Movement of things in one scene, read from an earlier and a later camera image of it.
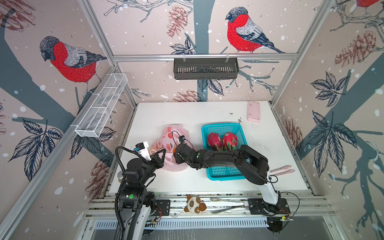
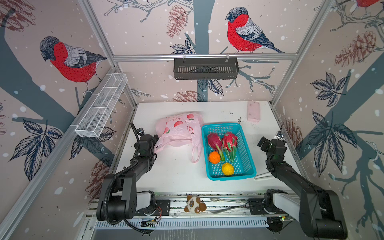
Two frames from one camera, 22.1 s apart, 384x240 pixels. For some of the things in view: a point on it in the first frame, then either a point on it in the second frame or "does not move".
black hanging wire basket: [205, 68] does not move
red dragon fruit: [214, 141] does not move
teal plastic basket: [223, 172] does not move
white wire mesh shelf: [99, 105] does not move
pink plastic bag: [170, 135] -> [180, 130]
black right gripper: [178, 156] -> [267, 142]
